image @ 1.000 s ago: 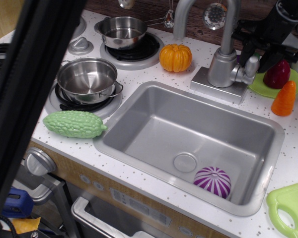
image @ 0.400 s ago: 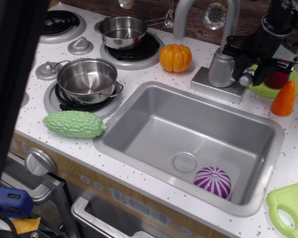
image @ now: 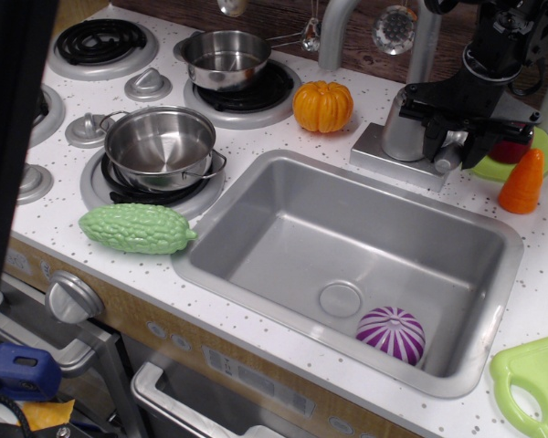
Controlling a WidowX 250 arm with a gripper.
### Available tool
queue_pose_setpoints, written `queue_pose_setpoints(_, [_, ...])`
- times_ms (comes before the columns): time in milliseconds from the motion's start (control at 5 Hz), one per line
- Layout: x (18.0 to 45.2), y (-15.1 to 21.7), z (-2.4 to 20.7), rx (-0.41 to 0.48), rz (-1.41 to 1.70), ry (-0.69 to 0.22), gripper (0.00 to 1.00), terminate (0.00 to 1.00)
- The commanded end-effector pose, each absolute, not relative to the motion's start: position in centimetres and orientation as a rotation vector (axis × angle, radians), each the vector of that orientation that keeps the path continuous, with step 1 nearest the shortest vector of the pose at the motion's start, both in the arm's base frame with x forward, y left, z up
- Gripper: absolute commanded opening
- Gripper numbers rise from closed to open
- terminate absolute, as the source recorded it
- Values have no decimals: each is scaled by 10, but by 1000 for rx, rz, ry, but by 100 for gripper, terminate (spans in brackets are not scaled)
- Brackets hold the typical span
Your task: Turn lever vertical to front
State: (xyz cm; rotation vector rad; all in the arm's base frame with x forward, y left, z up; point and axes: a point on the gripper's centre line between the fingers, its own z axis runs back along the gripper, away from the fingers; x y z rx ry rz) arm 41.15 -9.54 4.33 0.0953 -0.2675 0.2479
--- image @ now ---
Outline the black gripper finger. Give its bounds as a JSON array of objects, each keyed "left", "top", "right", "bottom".
[
  {"left": 423, "top": 115, "right": 451, "bottom": 162},
  {"left": 461, "top": 130, "right": 503, "bottom": 170}
]

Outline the silver toy faucet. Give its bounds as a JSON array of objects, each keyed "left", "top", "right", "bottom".
[{"left": 318, "top": 0, "right": 448, "bottom": 193}]

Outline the green toy plate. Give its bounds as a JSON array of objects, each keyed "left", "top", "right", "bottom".
[{"left": 470, "top": 128, "right": 548, "bottom": 183}]

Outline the silver stove knob rear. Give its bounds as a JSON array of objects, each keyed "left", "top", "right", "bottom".
[{"left": 124, "top": 68, "right": 173, "bottom": 102}]

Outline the left edge stove burner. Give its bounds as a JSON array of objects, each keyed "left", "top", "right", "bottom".
[{"left": 28, "top": 84, "right": 66, "bottom": 148}]

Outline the rear left stove burner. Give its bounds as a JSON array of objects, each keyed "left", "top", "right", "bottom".
[{"left": 47, "top": 18, "right": 159, "bottom": 81}]

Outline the green toy bitter melon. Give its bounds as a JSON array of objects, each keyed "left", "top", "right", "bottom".
[{"left": 79, "top": 203, "right": 198, "bottom": 255}]

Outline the front right stove burner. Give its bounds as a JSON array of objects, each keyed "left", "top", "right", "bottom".
[{"left": 79, "top": 150, "right": 225, "bottom": 220}]

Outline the silver stove knob left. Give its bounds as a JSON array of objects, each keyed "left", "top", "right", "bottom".
[{"left": 17, "top": 163, "right": 53, "bottom": 204}]

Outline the blue clamp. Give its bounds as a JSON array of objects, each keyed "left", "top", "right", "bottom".
[{"left": 0, "top": 343, "right": 62, "bottom": 402}]

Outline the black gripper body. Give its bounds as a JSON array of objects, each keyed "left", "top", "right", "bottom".
[{"left": 400, "top": 68, "right": 542, "bottom": 141}]

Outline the hanging steel ladle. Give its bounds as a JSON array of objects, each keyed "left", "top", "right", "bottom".
[{"left": 216, "top": 0, "right": 249, "bottom": 17}]

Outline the light green cutting board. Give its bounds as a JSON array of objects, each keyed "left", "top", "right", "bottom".
[{"left": 490, "top": 337, "right": 548, "bottom": 437}]

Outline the silver stove knob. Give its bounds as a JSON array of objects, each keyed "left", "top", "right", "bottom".
[
  {"left": 65, "top": 112, "right": 115, "bottom": 149},
  {"left": 124, "top": 68, "right": 173, "bottom": 102},
  {"left": 17, "top": 163, "right": 53, "bottom": 204}
]

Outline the yellow cloth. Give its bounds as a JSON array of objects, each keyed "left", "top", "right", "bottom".
[{"left": 22, "top": 399, "right": 75, "bottom": 432}]

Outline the dark red toy vegetable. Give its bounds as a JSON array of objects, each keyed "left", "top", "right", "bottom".
[{"left": 488, "top": 140, "right": 531, "bottom": 164}]

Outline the silver oven door handle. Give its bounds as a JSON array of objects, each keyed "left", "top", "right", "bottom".
[{"left": 0, "top": 273, "right": 122, "bottom": 380}]

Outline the orange toy carrot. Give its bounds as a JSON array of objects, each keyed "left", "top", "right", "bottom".
[{"left": 498, "top": 149, "right": 544, "bottom": 214}]

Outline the silver dishwasher door handle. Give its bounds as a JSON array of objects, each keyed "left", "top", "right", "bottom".
[{"left": 130, "top": 360, "right": 275, "bottom": 438}]

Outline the rear right stove burner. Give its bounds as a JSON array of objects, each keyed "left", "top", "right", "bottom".
[{"left": 184, "top": 60, "right": 301, "bottom": 130}]

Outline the orange toy pumpkin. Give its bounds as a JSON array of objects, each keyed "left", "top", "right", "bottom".
[{"left": 292, "top": 80, "right": 353, "bottom": 133}]

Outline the silver toy sink basin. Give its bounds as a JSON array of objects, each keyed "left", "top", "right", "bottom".
[{"left": 173, "top": 151, "right": 523, "bottom": 398}]

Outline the hanging steel slotted spoon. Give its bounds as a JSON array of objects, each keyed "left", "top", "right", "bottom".
[{"left": 372, "top": 1, "right": 417, "bottom": 56}]

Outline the hanging steel small spoon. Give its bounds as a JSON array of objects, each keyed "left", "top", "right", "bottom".
[{"left": 300, "top": 0, "right": 321, "bottom": 53}]

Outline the black foreground frame post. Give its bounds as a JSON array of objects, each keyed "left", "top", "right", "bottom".
[{"left": 0, "top": 0, "right": 58, "bottom": 348}]

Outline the silver faucet lever handle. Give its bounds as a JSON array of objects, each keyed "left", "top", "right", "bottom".
[{"left": 434, "top": 130, "right": 468, "bottom": 174}]

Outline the steel saucepan rear burner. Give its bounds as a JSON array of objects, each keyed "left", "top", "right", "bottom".
[{"left": 174, "top": 30, "right": 298, "bottom": 92}]

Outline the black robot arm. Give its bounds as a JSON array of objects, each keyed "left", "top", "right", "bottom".
[{"left": 399, "top": 1, "right": 548, "bottom": 169}]

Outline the silver stove knob front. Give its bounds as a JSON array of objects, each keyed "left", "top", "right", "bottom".
[{"left": 65, "top": 112, "right": 115, "bottom": 149}]

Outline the silver oven front knob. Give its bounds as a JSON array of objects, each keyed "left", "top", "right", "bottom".
[{"left": 45, "top": 270, "right": 105, "bottom": 325}]

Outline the steel pot front burner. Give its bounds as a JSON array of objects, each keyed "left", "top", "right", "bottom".
[{"left": 104, "top": 106, "right": 227, "bottom": 193}]

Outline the purple white striped toy onion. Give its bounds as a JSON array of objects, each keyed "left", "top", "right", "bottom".
[{"left": 355, "top": 306, "right": 427, "bottom": 366}]

